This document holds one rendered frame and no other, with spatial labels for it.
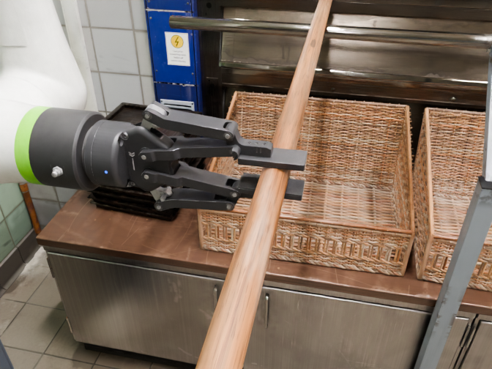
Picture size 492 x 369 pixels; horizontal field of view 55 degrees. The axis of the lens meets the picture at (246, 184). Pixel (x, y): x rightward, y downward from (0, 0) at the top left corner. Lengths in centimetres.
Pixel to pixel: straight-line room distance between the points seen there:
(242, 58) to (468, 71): 67
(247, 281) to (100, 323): 132
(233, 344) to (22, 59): 47
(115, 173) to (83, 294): 108
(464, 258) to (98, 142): 83
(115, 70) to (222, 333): 146
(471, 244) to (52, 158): 85
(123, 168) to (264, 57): 103
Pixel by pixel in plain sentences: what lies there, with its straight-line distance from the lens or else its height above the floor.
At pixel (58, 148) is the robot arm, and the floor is 122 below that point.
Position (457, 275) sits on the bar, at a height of 72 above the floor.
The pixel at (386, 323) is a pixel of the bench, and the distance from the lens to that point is 136.
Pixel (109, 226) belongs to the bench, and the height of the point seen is 58.
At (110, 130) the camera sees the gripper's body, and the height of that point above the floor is 123.
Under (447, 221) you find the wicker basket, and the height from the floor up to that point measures 59.
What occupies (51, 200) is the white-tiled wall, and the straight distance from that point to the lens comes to 221.
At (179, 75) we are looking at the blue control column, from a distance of 160.
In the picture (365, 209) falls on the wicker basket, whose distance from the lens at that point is 149.
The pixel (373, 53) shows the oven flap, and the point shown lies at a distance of 150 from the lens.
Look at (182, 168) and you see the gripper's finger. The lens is 54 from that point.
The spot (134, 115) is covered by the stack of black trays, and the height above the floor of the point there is 80.
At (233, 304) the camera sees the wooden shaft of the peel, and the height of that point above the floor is 121.
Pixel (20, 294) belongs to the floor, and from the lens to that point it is 220.
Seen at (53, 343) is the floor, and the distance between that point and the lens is 197.
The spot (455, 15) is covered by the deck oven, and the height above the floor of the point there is 112.
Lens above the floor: 148
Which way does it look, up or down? 35 degrees down
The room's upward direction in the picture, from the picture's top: straight up
